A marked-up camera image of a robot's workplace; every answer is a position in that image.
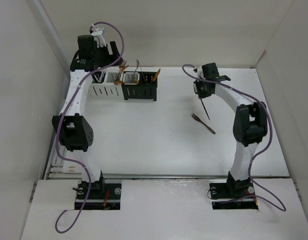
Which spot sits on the copper spoon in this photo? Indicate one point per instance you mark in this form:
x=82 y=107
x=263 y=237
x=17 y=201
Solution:
x=118 y=82

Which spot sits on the copper fork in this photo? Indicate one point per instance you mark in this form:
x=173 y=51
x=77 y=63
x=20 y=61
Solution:
x=118 y=77

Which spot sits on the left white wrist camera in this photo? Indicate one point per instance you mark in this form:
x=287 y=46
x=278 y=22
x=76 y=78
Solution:
x=98 y=36

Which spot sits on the gold knife black handle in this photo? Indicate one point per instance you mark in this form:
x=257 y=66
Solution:
x=155 y=77

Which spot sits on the white utensil container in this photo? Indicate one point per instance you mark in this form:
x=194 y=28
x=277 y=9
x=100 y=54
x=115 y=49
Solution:
x=103 y=86

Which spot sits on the black utensil container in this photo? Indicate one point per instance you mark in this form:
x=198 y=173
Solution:
x=139 y=90

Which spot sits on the dark steel fork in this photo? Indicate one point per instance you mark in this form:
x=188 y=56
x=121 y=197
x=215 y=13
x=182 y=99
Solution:
x=204 y=107

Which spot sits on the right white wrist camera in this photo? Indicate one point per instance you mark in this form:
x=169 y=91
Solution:
x=199 y=72

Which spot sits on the aluminium rail front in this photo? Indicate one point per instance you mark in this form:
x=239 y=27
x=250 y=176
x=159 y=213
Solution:
x=159 y=176

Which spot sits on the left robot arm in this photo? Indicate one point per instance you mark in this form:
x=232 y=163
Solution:
x=82 y=60

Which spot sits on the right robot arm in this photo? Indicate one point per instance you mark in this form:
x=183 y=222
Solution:
x=249 y=128

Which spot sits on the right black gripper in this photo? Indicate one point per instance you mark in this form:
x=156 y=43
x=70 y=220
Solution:
x=201 y=94

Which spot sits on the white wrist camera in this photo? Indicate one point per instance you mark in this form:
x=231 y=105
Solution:
x=98 y=36
x=199 y=72

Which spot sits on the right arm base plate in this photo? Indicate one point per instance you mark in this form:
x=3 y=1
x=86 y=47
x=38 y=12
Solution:
x=224 y=198

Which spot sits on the gold fork green handle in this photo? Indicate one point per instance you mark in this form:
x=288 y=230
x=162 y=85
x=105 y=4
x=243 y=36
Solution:
x=122 y=67

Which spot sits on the gold fork dark handle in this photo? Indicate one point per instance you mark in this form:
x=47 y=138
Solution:
x=196 y=118

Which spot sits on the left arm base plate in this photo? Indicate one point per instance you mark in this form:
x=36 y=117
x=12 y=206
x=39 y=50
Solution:
x=101 y=197

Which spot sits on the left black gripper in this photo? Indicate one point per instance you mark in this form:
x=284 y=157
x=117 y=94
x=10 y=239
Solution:
x=111 y=58

